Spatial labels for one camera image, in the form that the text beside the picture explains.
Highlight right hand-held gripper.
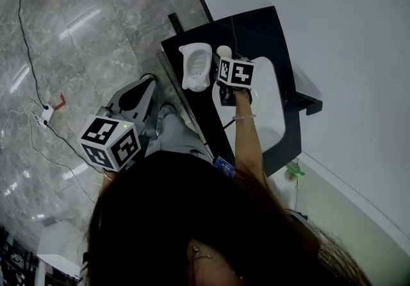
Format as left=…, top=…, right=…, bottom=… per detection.
left=211, top=53, right=256, bottom=108

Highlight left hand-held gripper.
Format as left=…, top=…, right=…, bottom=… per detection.
left=76, top=75, right=158, bottom=172

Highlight white soap dish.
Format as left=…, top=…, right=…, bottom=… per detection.
left=178, top=42, right=213, bottom=93

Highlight person's left forearm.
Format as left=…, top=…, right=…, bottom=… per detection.
left=101, top=168, right=120, bottom=183

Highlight person's right forearm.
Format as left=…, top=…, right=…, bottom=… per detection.
left=233, top=88, right=267, bottom=185

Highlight white sink basin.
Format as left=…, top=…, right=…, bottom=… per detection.
left=211, top=56, right=286, bottom=155

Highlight person's grey trousers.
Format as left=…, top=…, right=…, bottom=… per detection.
left=140, top=104, right=215, bottom=164

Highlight person's black top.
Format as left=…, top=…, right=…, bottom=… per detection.
left=140, top=149, right=234, bottom=202

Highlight black faucet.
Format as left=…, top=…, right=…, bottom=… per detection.
left=284, top=90, right=324, bottom=116

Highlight blue pouch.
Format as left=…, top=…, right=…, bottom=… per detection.
left=212, top=156, right=237, bottom=178

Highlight dark cluttered shelf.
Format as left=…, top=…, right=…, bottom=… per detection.
left=0, top=226, right=44, bottom=286

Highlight pale bangle bracelet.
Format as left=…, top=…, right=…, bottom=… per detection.
left=231, top=113, right=258, bottom=122

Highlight white cable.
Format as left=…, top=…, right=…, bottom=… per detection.
left=2, top=102, right=97, bottom=204

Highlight white power strip with cable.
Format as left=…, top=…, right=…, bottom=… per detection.
left=17, top=0, right=104, bottom=174

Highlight thin chain necklace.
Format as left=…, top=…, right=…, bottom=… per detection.
left=188, top=245, right=245, bottom=281

